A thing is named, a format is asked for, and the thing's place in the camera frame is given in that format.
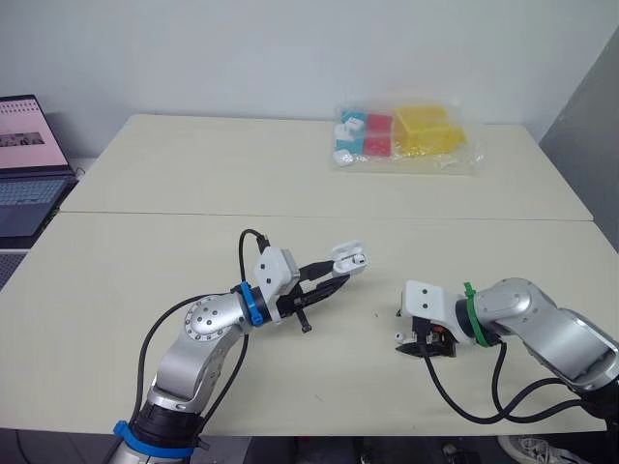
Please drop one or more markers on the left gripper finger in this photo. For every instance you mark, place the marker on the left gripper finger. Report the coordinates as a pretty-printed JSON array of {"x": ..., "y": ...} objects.
[
  {"x": 319, "y": 269},
  {"x": 331, "y": 287}
]

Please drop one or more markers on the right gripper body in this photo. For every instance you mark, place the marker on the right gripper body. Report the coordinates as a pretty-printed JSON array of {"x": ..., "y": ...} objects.
[{"x": 437, "y": 340}]

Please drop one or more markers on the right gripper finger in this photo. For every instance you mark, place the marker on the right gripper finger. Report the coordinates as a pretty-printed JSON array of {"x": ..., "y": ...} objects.
[{"x": 411, "y": 348}]

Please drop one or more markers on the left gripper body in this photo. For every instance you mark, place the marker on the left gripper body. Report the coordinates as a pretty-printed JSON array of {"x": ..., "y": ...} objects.
[{"x": 295, "y": 302}]

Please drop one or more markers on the white earbud case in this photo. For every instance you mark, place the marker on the white earbud case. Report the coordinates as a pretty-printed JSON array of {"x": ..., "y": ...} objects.
[{"x": 348, "y": 263}]

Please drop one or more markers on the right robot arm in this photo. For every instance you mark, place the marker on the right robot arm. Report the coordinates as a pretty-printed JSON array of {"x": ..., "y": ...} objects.
[{"x": 541, "y": 324}]

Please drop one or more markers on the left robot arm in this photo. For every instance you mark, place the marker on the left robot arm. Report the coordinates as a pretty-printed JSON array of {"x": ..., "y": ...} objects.
[{"x": 193, "y": 348}]

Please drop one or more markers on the open laptop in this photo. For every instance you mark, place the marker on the open laptop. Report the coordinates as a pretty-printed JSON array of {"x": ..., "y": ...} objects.
[{"x": 24, "y": 159}]

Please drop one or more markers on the blue block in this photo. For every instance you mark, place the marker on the blue block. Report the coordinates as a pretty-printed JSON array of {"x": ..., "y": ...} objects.
[
  {"x": 348, "y": 144},
  {"x": 355, "y": 121}
]

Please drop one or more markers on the red block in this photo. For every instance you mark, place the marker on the red block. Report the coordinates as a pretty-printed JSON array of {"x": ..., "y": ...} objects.
[
  {"x": 379, "y": 123},
  {"x": 377, "y": 145}
]

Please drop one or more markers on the person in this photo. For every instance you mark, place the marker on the person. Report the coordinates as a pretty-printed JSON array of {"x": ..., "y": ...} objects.
[{"x": 532, "y": 449}]

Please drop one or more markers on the clear plastic bag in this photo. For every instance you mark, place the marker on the clear plastic bag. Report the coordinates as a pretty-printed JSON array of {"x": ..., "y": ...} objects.
[{"x": 406, "y": 140}]

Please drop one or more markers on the yellow plastic box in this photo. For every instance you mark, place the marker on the yellow plastic box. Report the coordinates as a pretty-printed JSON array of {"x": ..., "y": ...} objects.
[{"x": 425, "y": 128}]

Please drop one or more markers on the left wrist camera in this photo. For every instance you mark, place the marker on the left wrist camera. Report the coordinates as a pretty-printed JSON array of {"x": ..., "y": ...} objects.
[{"x": 273, "y": 273}]

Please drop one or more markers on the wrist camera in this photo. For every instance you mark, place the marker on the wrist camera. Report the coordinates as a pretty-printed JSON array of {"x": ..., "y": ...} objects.
[
  {"x": 273, "y": 273},
  {"x": 428, "y": 302}
]

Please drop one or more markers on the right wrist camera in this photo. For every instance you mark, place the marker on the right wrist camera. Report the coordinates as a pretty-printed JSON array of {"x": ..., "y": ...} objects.
[{"x": 428, "y": 302}]

